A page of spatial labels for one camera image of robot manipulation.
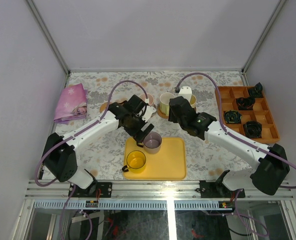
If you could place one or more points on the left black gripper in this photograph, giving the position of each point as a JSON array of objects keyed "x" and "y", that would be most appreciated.
[{"x": 142, "y": 131}]

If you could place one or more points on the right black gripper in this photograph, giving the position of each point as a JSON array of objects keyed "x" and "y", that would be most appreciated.
[{"x": 172, "y": 118}]

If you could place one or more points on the purple mug black handle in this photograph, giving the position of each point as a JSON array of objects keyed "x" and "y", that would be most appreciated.
[{"x": 151, "y": 143}]

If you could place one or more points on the pale green mug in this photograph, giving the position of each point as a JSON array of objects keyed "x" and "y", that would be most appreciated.
[{"x": 193, "y": 101}]

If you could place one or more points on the woven rattan coaster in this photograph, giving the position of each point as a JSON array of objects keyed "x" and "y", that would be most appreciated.
[{"x": 161, "y": 114}]

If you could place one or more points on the white mug green handle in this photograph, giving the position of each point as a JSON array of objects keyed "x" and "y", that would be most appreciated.
[{"x": 164, "y": 102}]

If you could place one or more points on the yellow mug black handle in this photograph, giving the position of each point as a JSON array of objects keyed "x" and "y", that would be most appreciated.
[{"x": 135, "y": 162}]

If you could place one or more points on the pink cup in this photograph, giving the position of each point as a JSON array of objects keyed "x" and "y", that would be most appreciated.
[{"x": 149, "y": 99}]

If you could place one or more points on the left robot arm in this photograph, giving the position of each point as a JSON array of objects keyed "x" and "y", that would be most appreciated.
[{"x": 61, "y": 151}]

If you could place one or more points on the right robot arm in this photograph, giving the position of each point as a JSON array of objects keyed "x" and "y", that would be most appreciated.
[{"x": 266, "y": 172}]

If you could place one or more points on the light tan round coaster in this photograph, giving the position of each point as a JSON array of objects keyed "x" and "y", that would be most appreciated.
[{"x": 104, "y": 107}]

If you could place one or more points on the yellow plastic tray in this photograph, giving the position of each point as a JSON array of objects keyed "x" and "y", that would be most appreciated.
[{"x": 169, "y": 164}]

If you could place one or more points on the black coiled item middle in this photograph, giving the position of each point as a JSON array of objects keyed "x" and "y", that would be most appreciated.
[{"x": 245, "y": 103}]

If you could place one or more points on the orange compartment organizer tray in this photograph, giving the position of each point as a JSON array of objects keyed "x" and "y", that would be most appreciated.
[{"x": 226, "y": 101}]

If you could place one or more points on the black coiled item bottom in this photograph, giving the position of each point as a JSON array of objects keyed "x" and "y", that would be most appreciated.
[{"x": 252, "y": 129}]

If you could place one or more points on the purple folded cloth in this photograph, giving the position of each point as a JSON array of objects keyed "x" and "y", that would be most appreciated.
[{"x": 72, "y": 104}]

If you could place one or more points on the black coiled item top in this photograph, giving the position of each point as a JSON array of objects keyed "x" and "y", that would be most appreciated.
[{"x": 256, "y": 91}]

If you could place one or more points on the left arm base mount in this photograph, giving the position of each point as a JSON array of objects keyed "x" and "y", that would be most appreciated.
[{"x": 96, "y": 190}]

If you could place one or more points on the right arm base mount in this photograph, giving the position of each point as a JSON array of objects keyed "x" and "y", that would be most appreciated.
[{"x": 213, "y": 190}]

